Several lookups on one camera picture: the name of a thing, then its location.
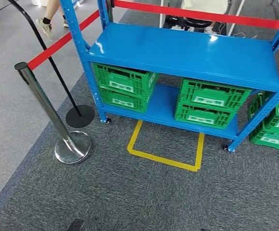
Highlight blue metal shelf rack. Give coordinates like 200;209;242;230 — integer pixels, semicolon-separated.
60;0;279;153

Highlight green plastic crate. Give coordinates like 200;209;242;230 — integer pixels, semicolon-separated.
98;83;155;114
92;62;160;100
248;121;279;152
173;101;239;130
247;89;279;137
177;77;253;113

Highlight chrome base stool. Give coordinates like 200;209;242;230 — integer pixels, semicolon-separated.
164;14;213;33

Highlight red barrier belt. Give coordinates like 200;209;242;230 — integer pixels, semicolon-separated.
27;9;100;71
113;0;279;31

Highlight person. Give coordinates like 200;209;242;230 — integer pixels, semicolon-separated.
180;0;228;35
36;0;69;39

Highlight yellow floor tape frame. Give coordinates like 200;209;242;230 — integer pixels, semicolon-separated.
127;119;205;173

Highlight black stanchion post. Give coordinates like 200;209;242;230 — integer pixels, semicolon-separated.
8;0;96;129

